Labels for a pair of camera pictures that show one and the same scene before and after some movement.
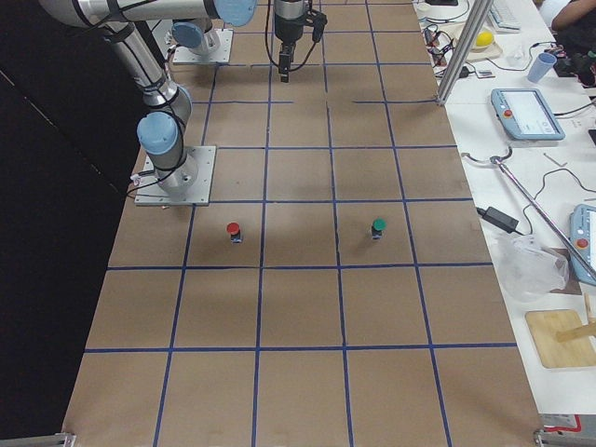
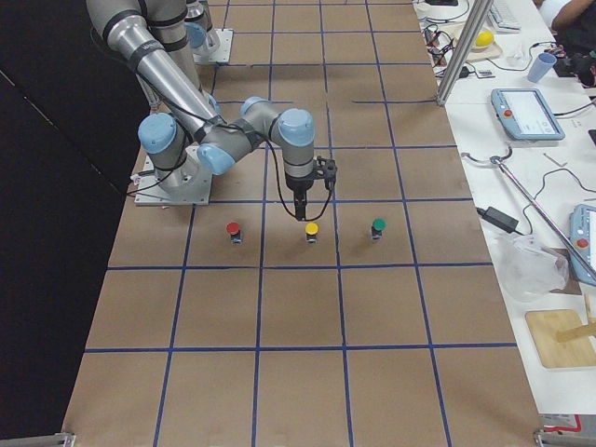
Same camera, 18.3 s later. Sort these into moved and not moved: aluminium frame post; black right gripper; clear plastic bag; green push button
Moved: black right gripper
Not moved: clear plastic bag; green push button; aluminium frame post
